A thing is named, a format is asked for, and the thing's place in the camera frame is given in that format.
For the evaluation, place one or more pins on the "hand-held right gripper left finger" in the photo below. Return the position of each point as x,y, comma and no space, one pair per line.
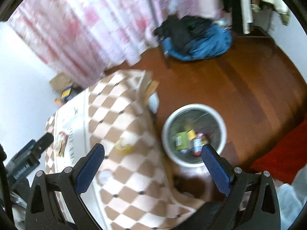
89,167

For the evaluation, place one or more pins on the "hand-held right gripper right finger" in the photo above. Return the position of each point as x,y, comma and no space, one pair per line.
217,169

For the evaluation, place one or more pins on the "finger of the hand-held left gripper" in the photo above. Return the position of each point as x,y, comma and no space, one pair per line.
44,142

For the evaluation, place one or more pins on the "red soda can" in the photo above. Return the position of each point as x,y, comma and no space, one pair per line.
197,145

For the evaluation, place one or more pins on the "green box white top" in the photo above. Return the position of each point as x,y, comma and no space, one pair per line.
182,140

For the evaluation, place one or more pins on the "white round trash bin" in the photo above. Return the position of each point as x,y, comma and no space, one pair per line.
194,107

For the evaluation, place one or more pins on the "orange bottle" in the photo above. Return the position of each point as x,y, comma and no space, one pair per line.
58,101

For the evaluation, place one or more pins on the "small yellow black box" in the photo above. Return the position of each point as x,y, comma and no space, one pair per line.
66,93

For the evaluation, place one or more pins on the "dark blue tin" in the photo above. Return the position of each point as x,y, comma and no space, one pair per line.
74,92

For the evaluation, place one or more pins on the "checkered tablecloth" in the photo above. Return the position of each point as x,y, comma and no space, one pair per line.
134,124

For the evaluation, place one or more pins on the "brown paper bag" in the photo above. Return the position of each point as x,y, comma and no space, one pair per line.
58,81

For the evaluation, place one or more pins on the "red cloth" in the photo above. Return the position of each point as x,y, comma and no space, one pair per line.
280,160

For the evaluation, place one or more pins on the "pale blue cloth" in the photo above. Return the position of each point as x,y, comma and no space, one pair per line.
292,194

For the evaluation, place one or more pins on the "pink floral curtain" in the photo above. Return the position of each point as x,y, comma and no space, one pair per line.
84,28

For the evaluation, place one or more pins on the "blue garment pile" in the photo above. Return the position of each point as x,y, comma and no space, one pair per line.
208,45

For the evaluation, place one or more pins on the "black jacket pile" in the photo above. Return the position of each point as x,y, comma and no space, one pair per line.
182,32

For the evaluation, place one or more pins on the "black trousers white stripe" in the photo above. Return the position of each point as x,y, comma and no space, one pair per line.
236,4

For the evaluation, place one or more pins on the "olive garment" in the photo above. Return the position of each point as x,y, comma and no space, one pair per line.
285,16

